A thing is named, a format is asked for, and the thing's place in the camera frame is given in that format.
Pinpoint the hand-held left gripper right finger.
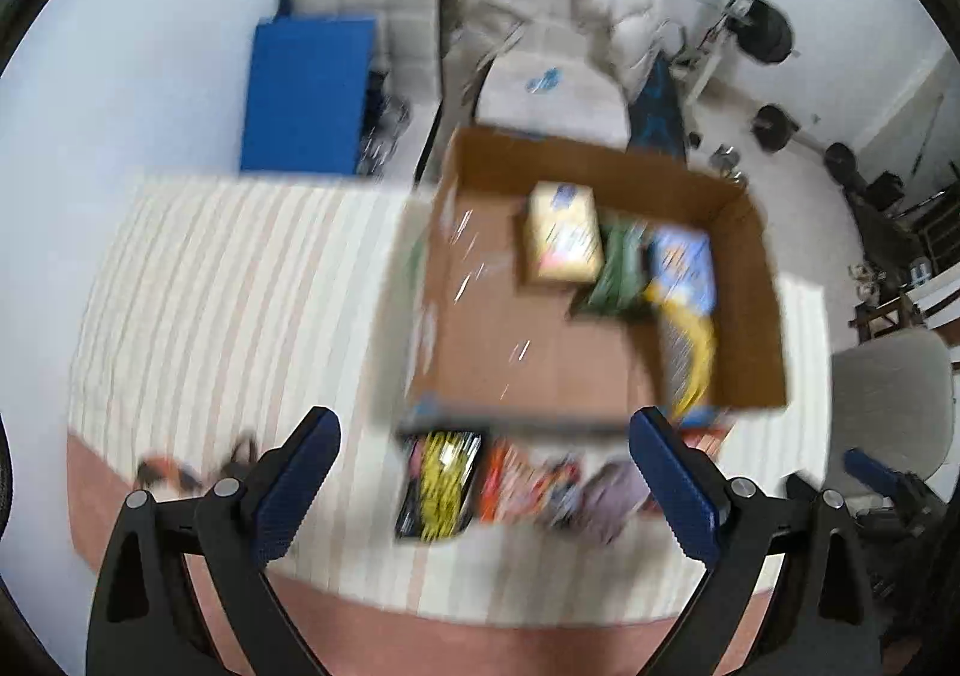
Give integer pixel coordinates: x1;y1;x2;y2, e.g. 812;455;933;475
628;407;886;676

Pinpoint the blue bin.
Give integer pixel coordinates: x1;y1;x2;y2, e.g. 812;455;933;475
238;16;378;176

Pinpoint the striped beige blanket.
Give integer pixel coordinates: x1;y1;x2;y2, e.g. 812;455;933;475
66;177;833;628

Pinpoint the brown cardboard box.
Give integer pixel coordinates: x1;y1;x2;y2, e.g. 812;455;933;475
390;125;790;438

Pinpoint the white weight machine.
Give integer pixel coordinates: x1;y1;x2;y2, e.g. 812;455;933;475
656;0;796;103

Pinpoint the green snack packet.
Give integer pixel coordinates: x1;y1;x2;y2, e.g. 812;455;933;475
571;215;652;325

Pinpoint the dark multicoloured snack packet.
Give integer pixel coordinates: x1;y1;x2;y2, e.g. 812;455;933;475
534;455;590;531

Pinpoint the yellow and blue snack packet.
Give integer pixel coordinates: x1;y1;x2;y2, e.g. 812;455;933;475
651;282;721;422

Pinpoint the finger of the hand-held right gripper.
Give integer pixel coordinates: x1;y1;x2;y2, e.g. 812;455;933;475
843;449;910;498

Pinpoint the grey padded chair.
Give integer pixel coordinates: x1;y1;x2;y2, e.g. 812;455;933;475
829;327;957;489

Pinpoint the grey purple snack packet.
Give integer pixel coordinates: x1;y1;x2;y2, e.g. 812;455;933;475
574;460;661;546

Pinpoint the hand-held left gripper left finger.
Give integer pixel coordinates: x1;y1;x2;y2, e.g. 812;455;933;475
86;406;342;676

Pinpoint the dark wooden furniture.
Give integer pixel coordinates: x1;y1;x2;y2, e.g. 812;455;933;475
847;177;960;347

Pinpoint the beige recliner chair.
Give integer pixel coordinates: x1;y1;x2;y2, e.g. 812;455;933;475
442;0;665;148

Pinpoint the blue patterned exercise mat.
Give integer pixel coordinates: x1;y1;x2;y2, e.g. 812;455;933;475
626;53;691;161

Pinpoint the black barbell with plates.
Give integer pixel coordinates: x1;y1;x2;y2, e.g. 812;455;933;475
752;104;905;212

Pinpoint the orange and black small toy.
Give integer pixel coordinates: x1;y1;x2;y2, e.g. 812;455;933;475
136;452;207;493

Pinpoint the black and yellow snack packet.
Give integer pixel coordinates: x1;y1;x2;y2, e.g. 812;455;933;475
394;430;492;542

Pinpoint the white sofa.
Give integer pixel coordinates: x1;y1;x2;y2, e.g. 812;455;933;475
281;0;451;182

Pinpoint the orange and red snack packet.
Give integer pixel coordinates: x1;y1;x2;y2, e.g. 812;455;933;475
476;440;552;525

